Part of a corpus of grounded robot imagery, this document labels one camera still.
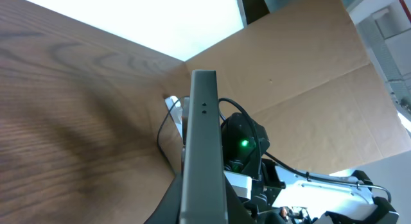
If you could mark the brown cardboard panel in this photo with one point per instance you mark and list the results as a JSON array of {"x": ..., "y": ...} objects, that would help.
[{"x": 303, "y": 74}]

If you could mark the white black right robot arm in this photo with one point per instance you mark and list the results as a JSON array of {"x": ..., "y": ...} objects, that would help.
[{"x": 275, "y": 193}]

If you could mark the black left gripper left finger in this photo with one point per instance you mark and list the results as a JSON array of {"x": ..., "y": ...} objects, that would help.
[{"x": 167, "y": 211}]

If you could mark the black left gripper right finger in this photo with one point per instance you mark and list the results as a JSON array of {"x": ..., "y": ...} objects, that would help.
[{"x": 237, "y": 214}]

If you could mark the white power strip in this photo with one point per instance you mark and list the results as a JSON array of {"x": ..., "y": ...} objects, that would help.
[{"x": 179, "y": 109}]

